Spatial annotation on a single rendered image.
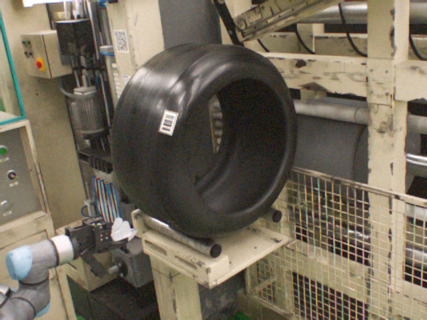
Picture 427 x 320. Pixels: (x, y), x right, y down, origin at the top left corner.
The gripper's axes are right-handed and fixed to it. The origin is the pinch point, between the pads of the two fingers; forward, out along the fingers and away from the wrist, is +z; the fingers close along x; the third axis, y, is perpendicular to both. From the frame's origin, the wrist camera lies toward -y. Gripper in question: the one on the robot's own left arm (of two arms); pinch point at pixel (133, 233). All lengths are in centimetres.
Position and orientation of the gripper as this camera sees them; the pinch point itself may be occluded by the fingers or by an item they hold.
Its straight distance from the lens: 151.2
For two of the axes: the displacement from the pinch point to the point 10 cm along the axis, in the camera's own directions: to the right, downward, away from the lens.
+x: -6.7, -1.9, 7.2
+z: 7.4, -1.9, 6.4
